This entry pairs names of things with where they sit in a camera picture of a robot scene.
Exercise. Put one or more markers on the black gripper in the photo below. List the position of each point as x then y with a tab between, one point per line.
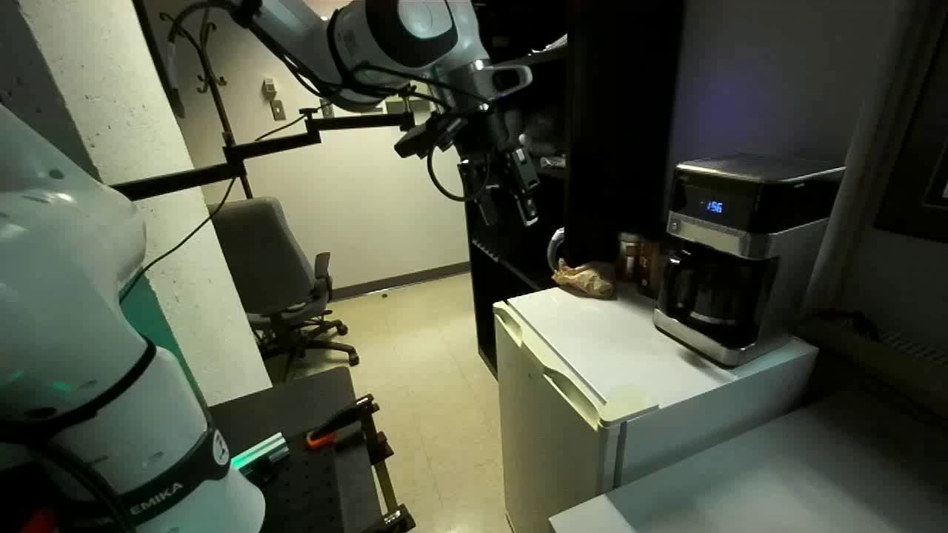
495	161

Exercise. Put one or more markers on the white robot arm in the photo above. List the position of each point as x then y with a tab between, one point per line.
104	407

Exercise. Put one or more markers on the black silver coffeemaker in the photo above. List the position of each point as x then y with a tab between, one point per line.
745	234

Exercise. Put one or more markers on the brown crumpled paper bag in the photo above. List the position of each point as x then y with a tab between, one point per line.
588	280

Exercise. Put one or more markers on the black shelf cabinet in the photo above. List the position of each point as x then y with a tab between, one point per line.
597	123

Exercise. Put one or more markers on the white mini fridge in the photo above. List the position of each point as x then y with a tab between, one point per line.
593	397

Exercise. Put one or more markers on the grey office chair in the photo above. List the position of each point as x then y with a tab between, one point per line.
283	290

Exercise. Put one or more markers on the black work table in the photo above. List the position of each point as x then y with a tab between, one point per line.
307	492

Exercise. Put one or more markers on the white wall outlet box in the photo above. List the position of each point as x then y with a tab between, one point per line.
273	101

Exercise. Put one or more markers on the orange handled bar clamp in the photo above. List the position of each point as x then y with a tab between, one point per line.
357	427

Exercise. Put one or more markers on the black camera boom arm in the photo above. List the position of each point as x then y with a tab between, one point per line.
237	156

